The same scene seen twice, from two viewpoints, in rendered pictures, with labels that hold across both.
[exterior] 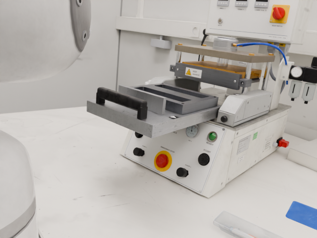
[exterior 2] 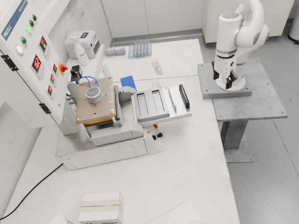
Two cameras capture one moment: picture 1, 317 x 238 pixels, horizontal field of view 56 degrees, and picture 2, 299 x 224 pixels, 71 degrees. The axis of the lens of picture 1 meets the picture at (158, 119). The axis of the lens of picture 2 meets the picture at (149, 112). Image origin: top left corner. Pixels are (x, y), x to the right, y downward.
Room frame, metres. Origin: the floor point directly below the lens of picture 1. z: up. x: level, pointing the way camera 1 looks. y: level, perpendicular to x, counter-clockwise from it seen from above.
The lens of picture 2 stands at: (1.29, 0.57, 1.81)
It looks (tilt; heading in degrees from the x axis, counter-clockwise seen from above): 49 degrees down; 231
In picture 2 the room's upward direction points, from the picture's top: 12 degrees counter-clockwise
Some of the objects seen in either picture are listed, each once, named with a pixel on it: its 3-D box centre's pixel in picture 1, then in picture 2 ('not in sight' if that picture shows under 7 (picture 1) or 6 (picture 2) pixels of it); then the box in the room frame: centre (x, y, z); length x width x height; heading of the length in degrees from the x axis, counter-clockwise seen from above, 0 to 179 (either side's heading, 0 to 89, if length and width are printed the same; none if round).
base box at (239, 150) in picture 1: (214, 131); (111, 126); (0.97, -0.20, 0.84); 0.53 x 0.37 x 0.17; 141
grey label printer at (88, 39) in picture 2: not in sight; (82, 44); (0.54, -1.06, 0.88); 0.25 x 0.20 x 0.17; 124
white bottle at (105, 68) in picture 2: not in sight; (106, 71); (0.64, -0.66, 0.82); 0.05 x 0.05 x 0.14
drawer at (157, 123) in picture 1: (159, 102); (159, 103); (0.75, 0.00, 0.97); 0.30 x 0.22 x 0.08; 141
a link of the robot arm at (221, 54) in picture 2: not in sight; (226, 50); (0.53, 0.23, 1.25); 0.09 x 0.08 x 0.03; 68
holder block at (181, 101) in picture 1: (171, 96); (150, 103); (0.79, -0.03, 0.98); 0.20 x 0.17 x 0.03; 51
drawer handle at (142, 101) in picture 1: (120, 102); (183, 95); (0.64, 0.09, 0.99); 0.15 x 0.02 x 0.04; 51
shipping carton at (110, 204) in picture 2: not in sight; (102, 208); (1.31, 0.10, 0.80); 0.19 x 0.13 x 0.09; 130
